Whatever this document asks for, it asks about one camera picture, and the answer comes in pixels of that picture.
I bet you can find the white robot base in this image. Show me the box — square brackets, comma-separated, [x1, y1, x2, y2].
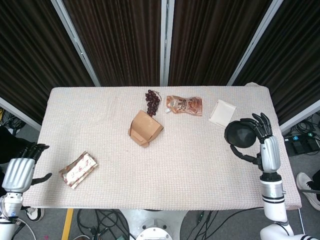
[119, 208, 191, 240]

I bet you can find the white table leg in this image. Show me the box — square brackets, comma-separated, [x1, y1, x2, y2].
[298, 208, 306, 235]

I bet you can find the dark brown curtain panel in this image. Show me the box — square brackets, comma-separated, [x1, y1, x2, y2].
[233, 0, 320, 126]
[62, 0, 163, 87]
[0, 0, 95, 125]
[168, 0, 275, 87]

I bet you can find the brown kraft paper box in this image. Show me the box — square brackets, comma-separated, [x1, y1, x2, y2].
[128, 109, 165, 148]

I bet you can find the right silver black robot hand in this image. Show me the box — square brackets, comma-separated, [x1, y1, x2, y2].
[229, 112, 282, 176]

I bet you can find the white square tray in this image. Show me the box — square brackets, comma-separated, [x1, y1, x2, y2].
[208, 99, 237, 130]

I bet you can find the black round dish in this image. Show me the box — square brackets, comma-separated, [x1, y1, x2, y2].
[224, 120, 258, 153]

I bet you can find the black bowl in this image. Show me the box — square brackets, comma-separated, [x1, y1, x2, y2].
[224, 120, 258, 153]

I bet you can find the white black sneaker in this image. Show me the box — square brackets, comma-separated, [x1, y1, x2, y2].
[24, 206, 45, 222]

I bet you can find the silver partition frame post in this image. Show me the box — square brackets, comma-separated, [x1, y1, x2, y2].
[160, 0, 176, 87]
[50, 0, 101, 88]
[0, 96, 42, 131]
[226, 0, 285, 86]
[279, 99, 320, 133]

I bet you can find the white waffle tablecloth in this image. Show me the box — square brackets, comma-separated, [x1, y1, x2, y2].
[21, 82, 303, 210]

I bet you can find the dark red grape bunch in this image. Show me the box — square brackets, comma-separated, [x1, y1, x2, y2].
[144, 89, 161, 117]

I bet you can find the black cable bundle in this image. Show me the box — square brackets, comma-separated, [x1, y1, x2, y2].
[291, 113, 320, 138]
[76, 208, 131, 240]
[0, 107, 22, 137]

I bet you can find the black power strip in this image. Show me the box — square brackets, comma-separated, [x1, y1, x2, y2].
[284, 136, 320, 155]

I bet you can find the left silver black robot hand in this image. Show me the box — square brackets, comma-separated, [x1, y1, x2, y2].
[1, 142, 53, 193]

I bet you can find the black trousers leg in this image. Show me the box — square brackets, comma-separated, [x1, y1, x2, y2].
[0, 124, 35, 172]

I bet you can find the yellow floor tape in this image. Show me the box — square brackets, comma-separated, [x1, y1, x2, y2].
[61, 208, 75, 240]

